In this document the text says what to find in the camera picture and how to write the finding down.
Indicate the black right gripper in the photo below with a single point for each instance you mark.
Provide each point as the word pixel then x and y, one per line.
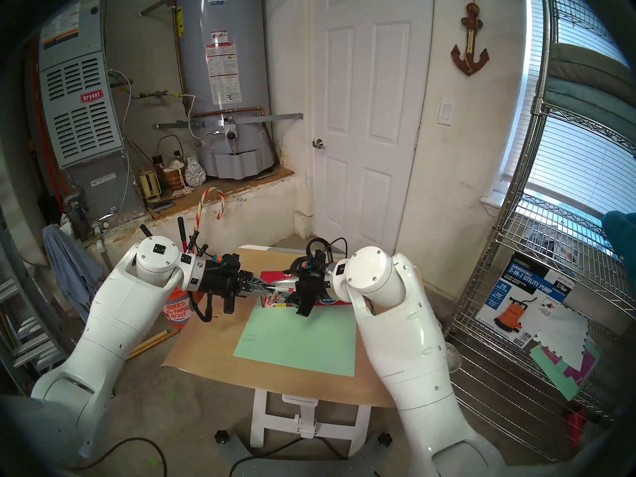
pixel 313 282

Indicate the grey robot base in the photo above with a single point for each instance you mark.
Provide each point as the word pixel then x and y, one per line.
pixel 303 463

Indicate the striped candy cane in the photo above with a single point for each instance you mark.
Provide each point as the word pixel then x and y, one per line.
pixel 200 210

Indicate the utility pump cardboard box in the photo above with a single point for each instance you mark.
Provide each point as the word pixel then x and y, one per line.
pixel 521 297

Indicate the grey Bryant furnace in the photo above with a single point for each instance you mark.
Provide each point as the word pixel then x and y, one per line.
pixel 79 108

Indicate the red plastic object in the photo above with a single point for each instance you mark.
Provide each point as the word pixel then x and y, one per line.
pixel 576 426

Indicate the rusty anchor wall decoration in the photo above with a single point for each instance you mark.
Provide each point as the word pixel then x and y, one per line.
pixel 469 63

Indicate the white panel door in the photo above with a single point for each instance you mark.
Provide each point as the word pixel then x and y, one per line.
pixel 367 133

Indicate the yellow gas valve pipe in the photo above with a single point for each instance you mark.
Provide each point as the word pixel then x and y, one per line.
pixel 159 94

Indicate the orange plastic bucket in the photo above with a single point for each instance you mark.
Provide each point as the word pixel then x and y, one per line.
pixel 176 314

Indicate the green folded cushion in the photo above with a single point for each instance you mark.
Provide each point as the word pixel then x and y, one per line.
pixel 581 98

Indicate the white light switch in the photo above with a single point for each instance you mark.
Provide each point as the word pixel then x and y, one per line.
pixel 446 112

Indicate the white folding table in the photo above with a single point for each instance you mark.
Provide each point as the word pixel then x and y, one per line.
pixel 308 421

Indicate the white window blinds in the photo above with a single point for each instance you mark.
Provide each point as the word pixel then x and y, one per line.
pixel 576 168

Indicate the blue hanging cloth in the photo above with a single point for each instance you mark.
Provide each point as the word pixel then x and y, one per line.
pixel 64 267

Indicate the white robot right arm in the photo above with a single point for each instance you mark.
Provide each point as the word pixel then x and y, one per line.
pixel 407 357

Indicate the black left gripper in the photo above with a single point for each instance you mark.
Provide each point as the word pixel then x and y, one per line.
pixel 218 277

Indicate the teal cloth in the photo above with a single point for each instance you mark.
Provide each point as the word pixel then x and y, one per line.
pixel 621 232

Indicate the olive folded cushion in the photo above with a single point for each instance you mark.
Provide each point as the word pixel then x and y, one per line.
pixel 591 66

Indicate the light green paper sheet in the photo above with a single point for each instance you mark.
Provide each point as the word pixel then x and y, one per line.
pixel 298 339

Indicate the purple paper sheet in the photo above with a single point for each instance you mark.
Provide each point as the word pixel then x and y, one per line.
pixel 584 369

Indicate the crumpled foil wrapped object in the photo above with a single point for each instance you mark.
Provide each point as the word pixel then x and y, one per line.
pixel 195 174

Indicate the clear ziplock bag red slider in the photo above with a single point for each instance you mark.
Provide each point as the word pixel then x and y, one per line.
pixel 272 294

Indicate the grey water heater tank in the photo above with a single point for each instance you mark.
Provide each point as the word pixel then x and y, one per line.
pixel 243 58

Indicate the aluminium ladder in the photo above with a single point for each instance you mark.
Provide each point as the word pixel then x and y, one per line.
pixel 30 352

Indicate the tan cardboard table cover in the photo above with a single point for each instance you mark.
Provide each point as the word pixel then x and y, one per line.
pixel 208 347

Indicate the yellow kettle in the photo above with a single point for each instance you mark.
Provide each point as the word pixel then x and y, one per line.
pixel 149 185

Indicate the white scalloped paper sheet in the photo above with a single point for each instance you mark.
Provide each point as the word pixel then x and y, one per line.
pixel 561 337

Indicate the red ziplock bag box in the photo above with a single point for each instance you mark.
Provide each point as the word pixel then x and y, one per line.
pixel 271 275

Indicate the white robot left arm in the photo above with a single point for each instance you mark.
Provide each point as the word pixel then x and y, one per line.
pixel 124 307

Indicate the green paper strip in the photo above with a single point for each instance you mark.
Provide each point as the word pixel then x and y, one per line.
pixel 554 374

